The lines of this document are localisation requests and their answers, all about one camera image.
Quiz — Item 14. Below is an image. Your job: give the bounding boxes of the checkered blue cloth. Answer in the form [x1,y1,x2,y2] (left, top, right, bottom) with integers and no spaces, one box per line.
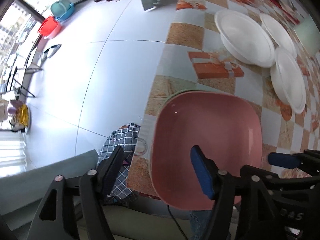
[97,123,140,207]

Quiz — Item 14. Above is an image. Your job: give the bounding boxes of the gold foil bag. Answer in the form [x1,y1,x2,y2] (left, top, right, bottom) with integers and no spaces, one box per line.
[16,104,30,127]

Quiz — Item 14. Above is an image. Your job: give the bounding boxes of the blue plastic basin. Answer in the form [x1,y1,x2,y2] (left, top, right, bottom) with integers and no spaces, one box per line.
[55,3,75,22]

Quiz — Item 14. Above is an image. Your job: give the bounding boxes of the pink square plate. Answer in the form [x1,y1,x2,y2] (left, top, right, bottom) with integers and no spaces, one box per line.
[150,91,262,210]

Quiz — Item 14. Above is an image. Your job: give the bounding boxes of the black cable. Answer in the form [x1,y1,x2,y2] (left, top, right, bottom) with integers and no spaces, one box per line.
[166,204,189,240]

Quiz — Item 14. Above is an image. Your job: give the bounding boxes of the dustpan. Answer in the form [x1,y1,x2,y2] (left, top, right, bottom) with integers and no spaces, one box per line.
[41,44,61,61]

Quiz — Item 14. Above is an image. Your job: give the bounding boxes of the red plastic basin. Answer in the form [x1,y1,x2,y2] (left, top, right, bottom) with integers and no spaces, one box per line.
[37,16,62,39]

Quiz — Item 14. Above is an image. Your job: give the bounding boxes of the black folding rack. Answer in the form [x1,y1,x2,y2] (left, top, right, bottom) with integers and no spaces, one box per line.
[1,67,36,98]

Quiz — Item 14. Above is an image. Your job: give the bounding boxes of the teal plastic basin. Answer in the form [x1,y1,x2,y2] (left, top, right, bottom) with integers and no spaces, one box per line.
[50,0,70,18]

